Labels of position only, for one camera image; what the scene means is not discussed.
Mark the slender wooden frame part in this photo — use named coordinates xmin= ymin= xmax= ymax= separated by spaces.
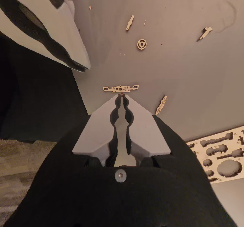
xmin=102 ymin=85 xmax=140 ymax=93

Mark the small T-shaped wooden part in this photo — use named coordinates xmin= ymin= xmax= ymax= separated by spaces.
xmin=198 ymin=27 xmax=213 ymax=41

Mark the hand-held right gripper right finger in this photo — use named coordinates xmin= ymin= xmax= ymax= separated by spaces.
xmin=123 ymin=94 xmax=171 ymax=166

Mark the wooden track chain part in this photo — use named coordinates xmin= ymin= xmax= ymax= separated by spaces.
xmin=155 ymin=95 xmax=168 ymax=115

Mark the thin wooden parts sheet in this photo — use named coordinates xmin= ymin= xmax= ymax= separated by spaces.
xmin=186 ymin=125 xmax=244 ymax=184

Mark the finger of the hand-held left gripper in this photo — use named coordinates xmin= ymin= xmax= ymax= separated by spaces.
xmin=0 ymin=0 xmax=86 ymax=73
xmin=0 ymin=0 xmax=91 ymax=70

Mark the round wooden wheel part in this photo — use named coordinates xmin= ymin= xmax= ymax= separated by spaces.
xmin=137 ymin=39 xmax=148 ymax=51

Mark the short notched wooden part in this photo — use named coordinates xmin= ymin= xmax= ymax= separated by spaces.
xmin=126 ymin=14 xmax=135 ymax=31

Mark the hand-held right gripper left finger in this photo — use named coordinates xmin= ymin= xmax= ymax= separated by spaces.
xmin=72 ymin=94 xmax=121 ymax=167

